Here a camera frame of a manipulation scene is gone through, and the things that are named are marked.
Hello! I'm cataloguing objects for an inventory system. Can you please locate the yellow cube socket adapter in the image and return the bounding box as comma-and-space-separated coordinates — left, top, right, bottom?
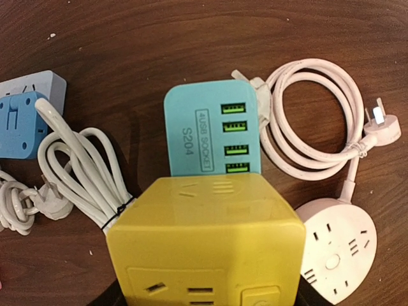
106, 173, 305, 305

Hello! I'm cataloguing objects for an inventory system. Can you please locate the grey-blue power strip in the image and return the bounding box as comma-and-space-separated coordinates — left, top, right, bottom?
0, 70, 67, 115

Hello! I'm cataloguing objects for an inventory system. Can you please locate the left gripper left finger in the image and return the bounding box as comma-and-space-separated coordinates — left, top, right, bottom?
87, 280, 127, 306

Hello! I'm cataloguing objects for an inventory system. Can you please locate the pink coiled power cable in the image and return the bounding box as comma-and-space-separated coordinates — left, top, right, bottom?
231, 57, 402, 205

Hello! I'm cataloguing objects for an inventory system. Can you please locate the white cable with plug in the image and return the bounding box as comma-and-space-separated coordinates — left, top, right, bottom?
34, 97, 138, 231

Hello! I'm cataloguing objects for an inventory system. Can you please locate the teal USB power strip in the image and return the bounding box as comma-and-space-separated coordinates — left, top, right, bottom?
164, 80, 261, 177

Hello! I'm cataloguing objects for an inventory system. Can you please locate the light blue plug adapter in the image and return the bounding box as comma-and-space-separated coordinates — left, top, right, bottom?
0, 91, 48, 159

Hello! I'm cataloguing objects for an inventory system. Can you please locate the pink round power strip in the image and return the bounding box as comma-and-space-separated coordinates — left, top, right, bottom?
296, 198, 377, 305

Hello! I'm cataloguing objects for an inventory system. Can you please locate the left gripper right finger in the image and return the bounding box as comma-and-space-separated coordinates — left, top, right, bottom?
296, 282, 332, 306

